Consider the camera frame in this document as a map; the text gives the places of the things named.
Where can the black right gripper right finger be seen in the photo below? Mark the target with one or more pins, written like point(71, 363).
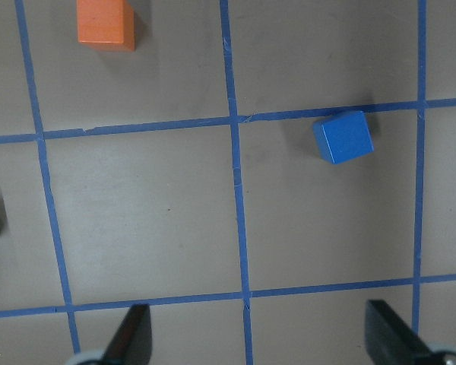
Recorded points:
point(389, 340)

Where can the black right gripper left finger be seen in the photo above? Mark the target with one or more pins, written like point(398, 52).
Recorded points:
point(132, 342)

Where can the blue wooden block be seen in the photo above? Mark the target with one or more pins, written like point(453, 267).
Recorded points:
point(343, 137)

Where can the orange wooden block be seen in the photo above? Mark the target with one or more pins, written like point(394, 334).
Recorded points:
point(106, 25)

